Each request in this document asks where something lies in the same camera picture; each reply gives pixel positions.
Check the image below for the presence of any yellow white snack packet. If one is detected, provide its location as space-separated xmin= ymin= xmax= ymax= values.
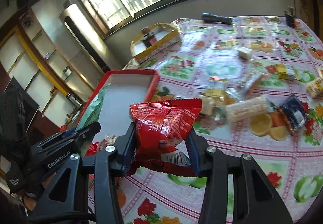
xmin=204 ymin=89 xmax=226 ymax=104

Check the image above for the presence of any yellow small snack packet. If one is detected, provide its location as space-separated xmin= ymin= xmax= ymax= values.
xmin=275 ymin=64 xmax=297 ymax=80

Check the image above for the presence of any dark bottle in yellow box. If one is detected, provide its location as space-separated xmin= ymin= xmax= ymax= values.
xmin=141 ymin=27 xmax=157 ymax=48

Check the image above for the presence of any white yellow bread packet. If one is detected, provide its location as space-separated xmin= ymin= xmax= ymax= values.
xmin=305 ymin=77 xmax=323 ymax=99

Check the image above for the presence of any red tray box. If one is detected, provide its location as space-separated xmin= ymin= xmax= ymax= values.
xmin=80 ymin=69 xmax=159 ymax=142

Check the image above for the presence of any brown cookie packet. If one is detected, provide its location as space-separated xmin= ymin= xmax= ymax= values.
xmin=101 ymin=135 xmax=116 ymax=149

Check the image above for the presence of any green snack packet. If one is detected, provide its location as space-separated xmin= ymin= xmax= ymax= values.
xmin=76 ymin=83 xmax=110 ymax=130

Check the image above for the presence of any yellow cardboard box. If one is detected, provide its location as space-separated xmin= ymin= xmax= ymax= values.
xmin=130 ymin=23 xmax=181 ymax=63

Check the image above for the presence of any long white cracker packet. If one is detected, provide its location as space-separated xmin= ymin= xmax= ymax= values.
xmin=225 ymin=95 xmax=271 ymax=123

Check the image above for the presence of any small red snack bag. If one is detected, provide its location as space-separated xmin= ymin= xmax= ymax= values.
xmin=129 ymin=98 xmax=202 ymax=177

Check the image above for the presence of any floral plastic tablecloth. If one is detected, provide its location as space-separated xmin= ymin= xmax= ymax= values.
xmin=121 ymin=16 xmax=322 ymax=223

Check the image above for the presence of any dark blue snack packet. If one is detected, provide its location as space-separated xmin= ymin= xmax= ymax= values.
xmin=276 ymin=94 xmax=309 ymax=136

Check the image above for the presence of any small black pot far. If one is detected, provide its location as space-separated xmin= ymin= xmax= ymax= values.
xmin=284 ymin=6 xmax=295 ymax=28

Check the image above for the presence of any white air conditioner unit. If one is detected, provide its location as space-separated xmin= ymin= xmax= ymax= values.
xmin=59 ymin=4 xmax=122 ymax=73

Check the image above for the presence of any large red snack bag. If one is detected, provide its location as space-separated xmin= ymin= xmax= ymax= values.
xmin=84 ymin=142 xmax=99 ymax=157

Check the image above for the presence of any black flashlight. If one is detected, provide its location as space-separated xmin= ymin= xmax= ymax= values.
xmin=202 ymin=13 xmax=232 ymax=25

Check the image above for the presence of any white square cake packet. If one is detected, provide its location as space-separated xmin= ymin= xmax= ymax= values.
xmin=237 ymin=47 xmax=253 ymax=60

